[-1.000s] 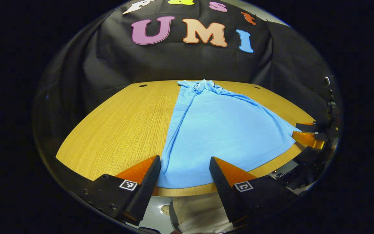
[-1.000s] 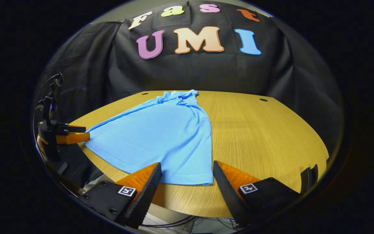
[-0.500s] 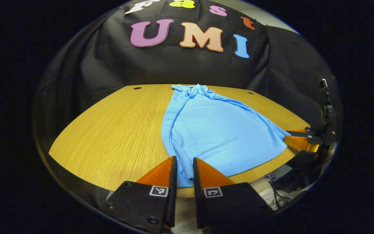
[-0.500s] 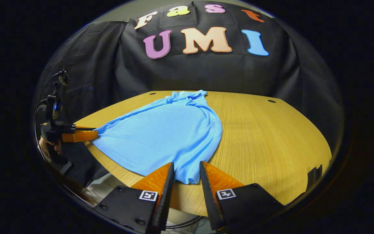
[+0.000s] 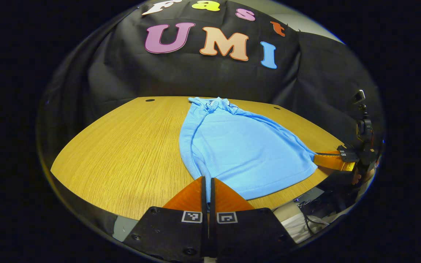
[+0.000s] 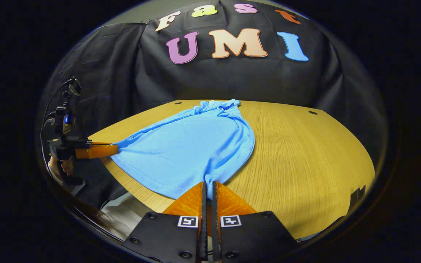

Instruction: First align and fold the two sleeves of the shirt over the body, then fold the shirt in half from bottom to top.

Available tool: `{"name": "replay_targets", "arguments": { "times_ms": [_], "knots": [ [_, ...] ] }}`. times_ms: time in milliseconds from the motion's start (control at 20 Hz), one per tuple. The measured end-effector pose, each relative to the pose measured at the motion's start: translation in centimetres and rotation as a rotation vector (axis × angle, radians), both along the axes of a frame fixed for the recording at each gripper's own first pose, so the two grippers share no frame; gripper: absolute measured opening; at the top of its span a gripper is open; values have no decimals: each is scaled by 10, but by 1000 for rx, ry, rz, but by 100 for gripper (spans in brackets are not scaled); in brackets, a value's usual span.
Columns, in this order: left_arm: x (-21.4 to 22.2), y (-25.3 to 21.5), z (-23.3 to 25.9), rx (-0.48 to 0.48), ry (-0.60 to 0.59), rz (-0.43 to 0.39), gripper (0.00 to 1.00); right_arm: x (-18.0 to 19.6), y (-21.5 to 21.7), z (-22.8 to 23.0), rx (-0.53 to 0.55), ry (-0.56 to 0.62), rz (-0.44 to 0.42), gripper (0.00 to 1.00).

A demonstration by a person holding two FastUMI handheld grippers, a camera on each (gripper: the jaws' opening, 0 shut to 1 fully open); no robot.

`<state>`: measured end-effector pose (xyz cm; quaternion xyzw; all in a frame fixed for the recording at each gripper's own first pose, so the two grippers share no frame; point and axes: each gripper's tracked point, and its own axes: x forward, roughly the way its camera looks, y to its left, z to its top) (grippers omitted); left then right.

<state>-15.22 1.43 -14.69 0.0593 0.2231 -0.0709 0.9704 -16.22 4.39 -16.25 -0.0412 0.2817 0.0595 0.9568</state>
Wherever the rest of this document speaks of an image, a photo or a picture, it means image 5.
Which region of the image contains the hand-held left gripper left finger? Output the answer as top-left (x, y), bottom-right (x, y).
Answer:
top-left (123, 176), bottom-right (209, 262)

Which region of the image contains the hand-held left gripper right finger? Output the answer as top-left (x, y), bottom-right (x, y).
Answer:
top-left (210, 178), bottom-right (297, 260)

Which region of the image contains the light blue T-shirt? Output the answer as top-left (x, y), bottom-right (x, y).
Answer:
top-left (179, 96), bottom-right (319, 201)

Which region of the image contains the beige object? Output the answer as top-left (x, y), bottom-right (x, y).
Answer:
top-left (273, 202), bottom-right (300, 220)

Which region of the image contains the black backdrop cloth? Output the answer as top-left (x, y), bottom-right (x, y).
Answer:
top-left (37, 0), bottom-right (384, 161)

